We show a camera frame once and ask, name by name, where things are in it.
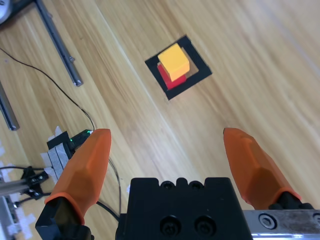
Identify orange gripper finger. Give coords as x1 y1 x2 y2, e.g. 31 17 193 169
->
222 127 313 211
34 128 112 240

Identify red wooden block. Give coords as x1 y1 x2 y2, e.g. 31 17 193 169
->
156 62 187 91

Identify yellow wooden block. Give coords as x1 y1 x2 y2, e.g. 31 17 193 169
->
157 42 190 82

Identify grey tape strips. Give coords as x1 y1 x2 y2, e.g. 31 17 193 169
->
40 144 73 181

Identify white tape piece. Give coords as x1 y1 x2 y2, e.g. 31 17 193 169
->
51 125 65 138
7 207 37 237

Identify aluminium profile bar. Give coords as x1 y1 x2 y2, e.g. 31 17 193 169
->
0 196 18 237
0 178 28 198

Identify black tape square outline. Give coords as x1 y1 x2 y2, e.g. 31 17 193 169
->
144 34 214 101

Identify silver round disc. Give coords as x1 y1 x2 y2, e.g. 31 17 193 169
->
0 0 13 25

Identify black camera with green light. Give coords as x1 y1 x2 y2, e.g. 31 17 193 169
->
46 129 94 159

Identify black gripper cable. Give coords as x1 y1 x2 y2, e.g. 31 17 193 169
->
96 201 121 223

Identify black clamp bracket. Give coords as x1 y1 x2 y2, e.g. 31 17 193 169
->
21 166 50 201

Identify black clamp cable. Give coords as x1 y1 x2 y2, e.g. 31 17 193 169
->
0 165 31 172

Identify thin black cable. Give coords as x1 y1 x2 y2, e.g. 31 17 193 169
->
0 47 96 132

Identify silver aluminium rail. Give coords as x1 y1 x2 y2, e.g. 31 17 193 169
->
0 81 20 131
36 0 84 88

